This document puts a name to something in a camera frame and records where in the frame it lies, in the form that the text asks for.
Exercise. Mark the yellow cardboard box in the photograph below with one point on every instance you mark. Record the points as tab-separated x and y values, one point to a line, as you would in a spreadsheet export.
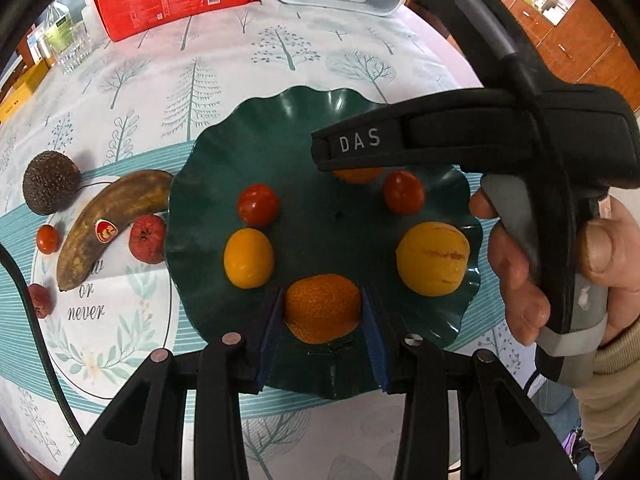
23	90

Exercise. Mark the person right hand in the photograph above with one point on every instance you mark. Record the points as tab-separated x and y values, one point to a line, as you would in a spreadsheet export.
607	255

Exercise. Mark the red hawthorn fruit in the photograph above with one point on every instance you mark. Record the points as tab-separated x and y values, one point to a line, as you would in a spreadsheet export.
147	238

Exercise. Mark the tree patterned tablecloth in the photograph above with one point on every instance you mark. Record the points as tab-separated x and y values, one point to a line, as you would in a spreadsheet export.
108	116

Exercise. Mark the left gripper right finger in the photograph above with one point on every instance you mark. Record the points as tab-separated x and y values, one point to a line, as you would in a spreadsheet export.
502	435

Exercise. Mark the dark green scalloped plate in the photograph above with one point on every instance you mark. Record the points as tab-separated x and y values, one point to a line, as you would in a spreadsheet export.
325	224

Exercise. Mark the large orange tangerine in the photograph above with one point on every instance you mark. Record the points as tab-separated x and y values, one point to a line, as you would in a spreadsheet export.
322	308

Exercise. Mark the dark brown avocado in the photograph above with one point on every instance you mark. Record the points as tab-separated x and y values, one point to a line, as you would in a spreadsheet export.
50	182

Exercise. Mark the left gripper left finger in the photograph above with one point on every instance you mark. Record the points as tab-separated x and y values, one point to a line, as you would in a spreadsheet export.
139	434

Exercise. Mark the red lychee fruit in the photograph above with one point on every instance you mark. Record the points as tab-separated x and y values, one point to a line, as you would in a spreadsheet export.
41	300

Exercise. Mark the small orange tangerine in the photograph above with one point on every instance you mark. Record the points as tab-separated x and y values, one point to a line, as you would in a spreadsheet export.
358	176

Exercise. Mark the clear oil bottle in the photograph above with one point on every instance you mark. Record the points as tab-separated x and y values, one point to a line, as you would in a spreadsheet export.
58	28

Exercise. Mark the yellow striped melon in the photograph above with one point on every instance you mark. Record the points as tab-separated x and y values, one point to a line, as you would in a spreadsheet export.
432	259

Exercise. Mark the overripe brown banana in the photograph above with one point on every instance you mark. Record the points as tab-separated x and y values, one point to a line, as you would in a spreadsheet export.
109	212

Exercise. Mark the small red cherry tomato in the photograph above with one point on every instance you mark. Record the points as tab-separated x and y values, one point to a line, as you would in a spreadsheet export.
47	239

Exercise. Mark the round white printed placemat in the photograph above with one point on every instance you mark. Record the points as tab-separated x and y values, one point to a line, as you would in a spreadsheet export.
101	331

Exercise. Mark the wooden cabinet row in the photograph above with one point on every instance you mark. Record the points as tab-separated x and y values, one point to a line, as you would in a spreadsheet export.
582	48

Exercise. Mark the clear glass cup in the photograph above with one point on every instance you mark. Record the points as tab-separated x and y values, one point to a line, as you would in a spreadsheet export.
77	50

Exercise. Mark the yellow orange kumquat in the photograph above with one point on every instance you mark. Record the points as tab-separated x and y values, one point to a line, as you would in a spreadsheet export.
248	259

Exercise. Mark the large red tomato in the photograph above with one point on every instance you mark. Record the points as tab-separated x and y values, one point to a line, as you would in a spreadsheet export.
403	192

